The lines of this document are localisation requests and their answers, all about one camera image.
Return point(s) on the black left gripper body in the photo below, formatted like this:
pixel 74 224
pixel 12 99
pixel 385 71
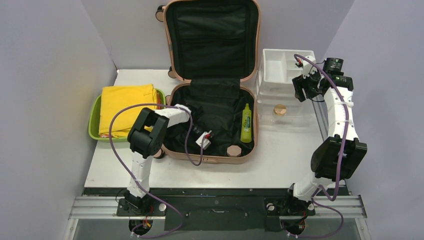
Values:
pixel 197 128

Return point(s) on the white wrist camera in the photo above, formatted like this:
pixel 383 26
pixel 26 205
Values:
pixel 307 69
pixel 203 140

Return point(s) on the small green bottle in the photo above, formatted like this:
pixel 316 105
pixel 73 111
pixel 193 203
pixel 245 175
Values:
pixel 246 125

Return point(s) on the octagonal pink jar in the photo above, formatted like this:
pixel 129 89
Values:
pixel 234 151

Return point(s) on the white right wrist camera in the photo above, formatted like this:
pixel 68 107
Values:
pixel 307 69

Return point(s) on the pink hard-shell suitcase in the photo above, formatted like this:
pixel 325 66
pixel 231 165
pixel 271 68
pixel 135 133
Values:
pixel 213 49

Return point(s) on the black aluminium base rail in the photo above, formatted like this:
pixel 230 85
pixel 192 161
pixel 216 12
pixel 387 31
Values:
pixel 215 213

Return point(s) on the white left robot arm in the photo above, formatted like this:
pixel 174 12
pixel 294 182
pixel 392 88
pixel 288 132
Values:
pixel 146 137

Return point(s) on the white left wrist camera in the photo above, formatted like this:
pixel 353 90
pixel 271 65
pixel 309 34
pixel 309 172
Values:
pixel 203 140

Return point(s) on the green plastic tray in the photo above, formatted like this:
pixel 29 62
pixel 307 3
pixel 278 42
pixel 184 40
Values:
pixel 94 119

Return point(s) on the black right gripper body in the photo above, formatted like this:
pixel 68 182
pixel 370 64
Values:
pixel 298 88

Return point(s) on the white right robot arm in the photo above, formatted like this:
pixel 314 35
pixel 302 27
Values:
pixel 340 154

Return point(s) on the white plastic drawer organizer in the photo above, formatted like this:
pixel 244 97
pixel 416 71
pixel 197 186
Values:
pixel 274 86

